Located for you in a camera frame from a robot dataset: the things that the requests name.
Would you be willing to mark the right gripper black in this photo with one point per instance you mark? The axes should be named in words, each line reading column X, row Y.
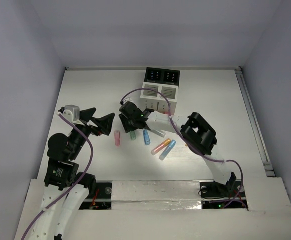
column 127, row 125

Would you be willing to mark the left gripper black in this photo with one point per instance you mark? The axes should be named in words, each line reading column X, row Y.
column 86, row 126

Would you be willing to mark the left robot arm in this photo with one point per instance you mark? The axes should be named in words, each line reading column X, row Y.
column 65, row 188

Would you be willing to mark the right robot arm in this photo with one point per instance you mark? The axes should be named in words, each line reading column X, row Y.
column 197, row 133

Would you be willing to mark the white organizer container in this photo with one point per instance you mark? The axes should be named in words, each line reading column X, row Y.
column 150, row 99

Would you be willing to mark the orange pink glue stick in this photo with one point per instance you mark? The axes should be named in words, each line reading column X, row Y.
column 161, row 146

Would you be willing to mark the black organizer container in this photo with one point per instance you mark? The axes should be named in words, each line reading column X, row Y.
column 162, row 76

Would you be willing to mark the foil covered front board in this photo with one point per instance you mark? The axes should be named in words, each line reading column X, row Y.
column 162, row 195

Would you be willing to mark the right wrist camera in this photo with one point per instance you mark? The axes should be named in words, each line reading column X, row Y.
column 126, row 100

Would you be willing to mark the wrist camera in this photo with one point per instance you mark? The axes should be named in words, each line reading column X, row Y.
column 126, row 100
column 71, row 113

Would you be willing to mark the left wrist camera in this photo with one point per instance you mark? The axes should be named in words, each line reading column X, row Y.
column 71, row 113

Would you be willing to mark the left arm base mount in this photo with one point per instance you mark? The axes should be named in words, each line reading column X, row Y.
column 101, row 199

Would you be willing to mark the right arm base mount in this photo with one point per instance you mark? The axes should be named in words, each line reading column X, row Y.
column 214, row 199

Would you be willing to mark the right aluminium rail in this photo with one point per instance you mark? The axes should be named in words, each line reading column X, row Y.
column 268, row 167

